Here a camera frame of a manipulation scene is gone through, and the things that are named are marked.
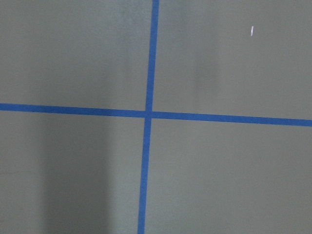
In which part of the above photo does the brown paper table cover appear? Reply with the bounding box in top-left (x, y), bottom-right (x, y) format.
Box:
top-left (0, 0), bottom-right (312, 234)

